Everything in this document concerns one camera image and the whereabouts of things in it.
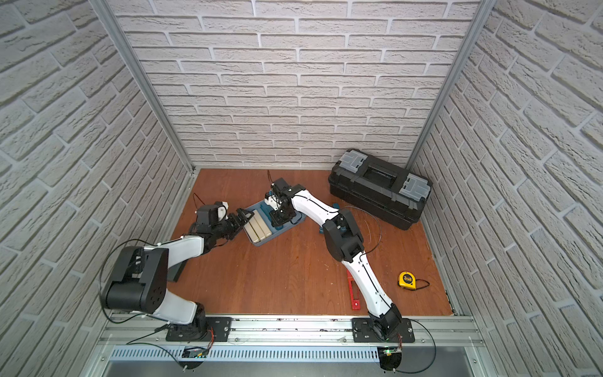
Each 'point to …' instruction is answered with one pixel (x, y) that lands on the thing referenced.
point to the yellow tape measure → (407, 280)
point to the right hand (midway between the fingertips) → (279, 221)
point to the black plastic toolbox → (380, 188)
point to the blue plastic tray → (275, 231)
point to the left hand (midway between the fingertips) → (252, 215)
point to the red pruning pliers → (356, 303)
